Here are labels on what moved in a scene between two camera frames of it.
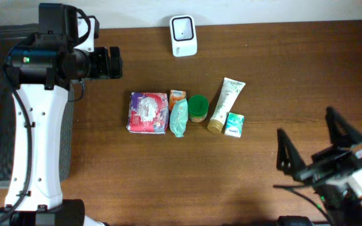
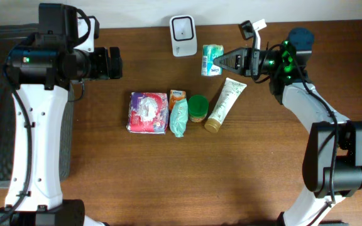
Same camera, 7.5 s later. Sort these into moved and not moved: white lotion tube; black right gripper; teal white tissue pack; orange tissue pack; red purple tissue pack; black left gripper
Moved: teal white tissue pack; black right gripper
Not moved: black left gripper; orange tissue pack; white lotion tube; red purple tissue pack
